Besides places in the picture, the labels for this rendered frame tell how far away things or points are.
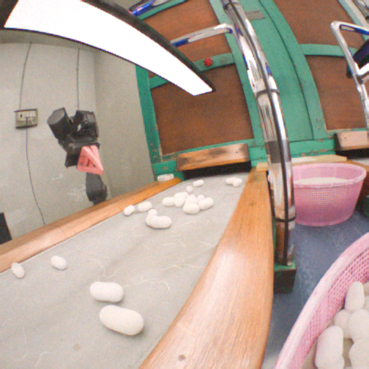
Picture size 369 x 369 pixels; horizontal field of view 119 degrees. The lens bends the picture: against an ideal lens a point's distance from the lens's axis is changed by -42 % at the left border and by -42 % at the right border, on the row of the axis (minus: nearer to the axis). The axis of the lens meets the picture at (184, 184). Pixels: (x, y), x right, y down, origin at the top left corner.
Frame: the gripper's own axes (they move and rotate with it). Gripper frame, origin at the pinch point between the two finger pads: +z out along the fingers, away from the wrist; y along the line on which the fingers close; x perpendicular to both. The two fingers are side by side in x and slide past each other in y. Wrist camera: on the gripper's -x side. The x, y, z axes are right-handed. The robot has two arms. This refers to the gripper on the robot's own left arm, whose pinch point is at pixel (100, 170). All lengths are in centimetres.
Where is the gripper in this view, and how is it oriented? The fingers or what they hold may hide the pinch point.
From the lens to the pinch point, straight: 45.8
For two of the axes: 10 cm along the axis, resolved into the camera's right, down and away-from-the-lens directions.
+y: 4.0, -2.1, 8.9
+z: 8.1, 5.5, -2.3
